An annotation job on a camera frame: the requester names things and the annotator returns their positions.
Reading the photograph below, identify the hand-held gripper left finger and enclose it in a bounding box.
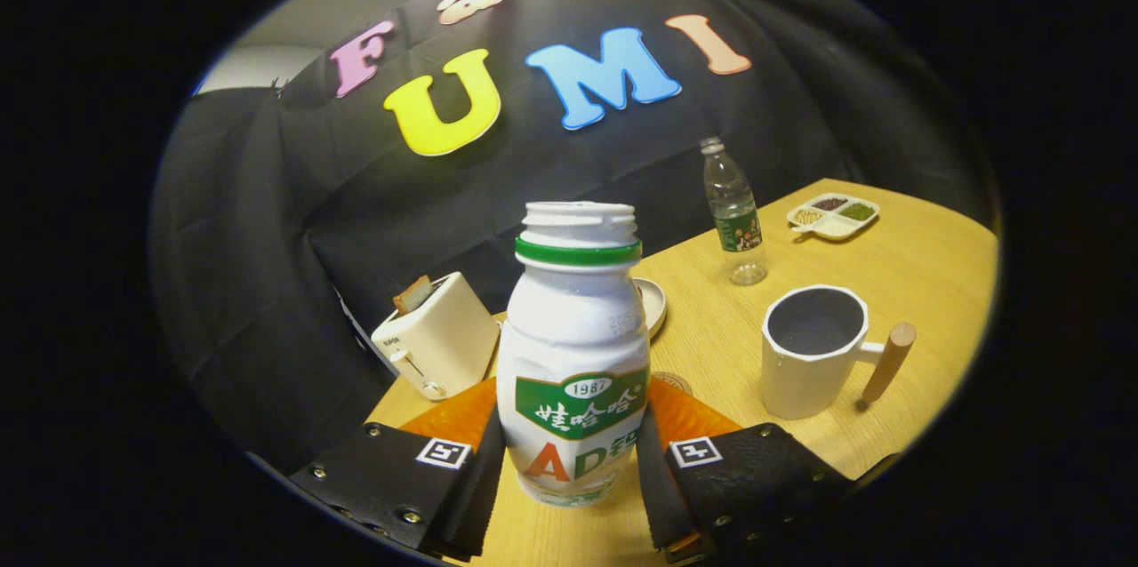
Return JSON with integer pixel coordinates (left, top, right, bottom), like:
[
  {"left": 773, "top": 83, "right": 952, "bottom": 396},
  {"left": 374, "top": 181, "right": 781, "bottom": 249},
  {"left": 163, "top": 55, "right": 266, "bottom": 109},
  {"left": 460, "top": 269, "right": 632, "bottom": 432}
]
[{"left": 289, "top": 376, "right": 508, "bottom": 563}]

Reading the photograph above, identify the toasted bread slice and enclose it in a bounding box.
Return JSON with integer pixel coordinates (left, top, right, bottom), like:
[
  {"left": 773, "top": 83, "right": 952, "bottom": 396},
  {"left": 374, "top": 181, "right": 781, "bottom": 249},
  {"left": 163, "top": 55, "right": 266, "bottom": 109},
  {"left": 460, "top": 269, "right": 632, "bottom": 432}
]
[{"left": 393, "top": 276, "right": 437, "bottom": 315}]

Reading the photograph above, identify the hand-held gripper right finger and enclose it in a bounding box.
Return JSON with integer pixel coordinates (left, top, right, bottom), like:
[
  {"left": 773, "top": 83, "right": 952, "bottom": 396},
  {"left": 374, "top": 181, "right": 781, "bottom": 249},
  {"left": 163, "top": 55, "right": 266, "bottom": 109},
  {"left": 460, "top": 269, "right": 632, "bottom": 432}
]
[{"left": 633, "top": 374, "right": 901, "bottom": 566}]

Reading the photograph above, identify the cream toaster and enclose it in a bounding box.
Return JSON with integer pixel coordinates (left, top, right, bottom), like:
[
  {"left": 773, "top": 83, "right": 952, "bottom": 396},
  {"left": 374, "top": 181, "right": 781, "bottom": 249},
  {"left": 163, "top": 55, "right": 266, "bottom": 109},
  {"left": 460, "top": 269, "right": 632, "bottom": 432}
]
[{"left": 370, "top": 271, "right": 501, "bottom": 402}]

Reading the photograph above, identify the white divided snack dish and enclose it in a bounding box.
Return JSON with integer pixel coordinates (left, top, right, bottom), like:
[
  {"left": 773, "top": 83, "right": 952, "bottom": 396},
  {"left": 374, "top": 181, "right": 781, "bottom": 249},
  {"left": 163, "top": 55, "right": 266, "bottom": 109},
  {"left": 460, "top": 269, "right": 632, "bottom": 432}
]
[{"left": 786, "top": 193, "right": 881, "bottom": 242}]

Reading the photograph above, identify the white juice bottle green label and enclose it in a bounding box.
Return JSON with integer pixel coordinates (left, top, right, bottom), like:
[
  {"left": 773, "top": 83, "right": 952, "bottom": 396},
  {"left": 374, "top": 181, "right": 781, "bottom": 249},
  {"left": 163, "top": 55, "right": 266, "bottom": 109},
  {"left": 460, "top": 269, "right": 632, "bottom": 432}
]
[{"left": 495, "top": 201, "right": 652, "bottom": 508}]

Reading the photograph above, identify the clear plastic water bottle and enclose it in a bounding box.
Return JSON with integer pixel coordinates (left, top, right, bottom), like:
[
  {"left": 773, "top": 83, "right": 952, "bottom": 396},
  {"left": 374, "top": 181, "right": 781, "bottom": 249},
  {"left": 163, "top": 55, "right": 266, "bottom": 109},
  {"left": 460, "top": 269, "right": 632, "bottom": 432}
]
[{"left": 700, "top": 137, "right": 768, "bottom": 286}]

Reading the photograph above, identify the white cup wooden handle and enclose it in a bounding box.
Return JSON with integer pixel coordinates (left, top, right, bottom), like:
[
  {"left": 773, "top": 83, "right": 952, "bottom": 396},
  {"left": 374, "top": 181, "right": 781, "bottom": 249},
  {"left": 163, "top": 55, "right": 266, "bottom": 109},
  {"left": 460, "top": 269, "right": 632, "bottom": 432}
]
[{"left": 761, "top": 284, "right": 918, "bottom": 421}]

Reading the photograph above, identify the white round plate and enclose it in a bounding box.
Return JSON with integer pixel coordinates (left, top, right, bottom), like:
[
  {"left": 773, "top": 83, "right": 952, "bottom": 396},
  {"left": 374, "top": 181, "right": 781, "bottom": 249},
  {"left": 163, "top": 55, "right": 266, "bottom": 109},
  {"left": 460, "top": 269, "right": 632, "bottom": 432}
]
[{"left": 633, "top": 276, "right": 668, "bottom": 339}]

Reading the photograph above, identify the wooden table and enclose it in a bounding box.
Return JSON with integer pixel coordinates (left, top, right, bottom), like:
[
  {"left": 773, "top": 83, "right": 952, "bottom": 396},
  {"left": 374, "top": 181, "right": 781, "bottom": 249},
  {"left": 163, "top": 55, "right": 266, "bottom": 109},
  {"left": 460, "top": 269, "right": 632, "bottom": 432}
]
[{"left": 365, "top": 178, "right": 1001, "bottom": 567}]

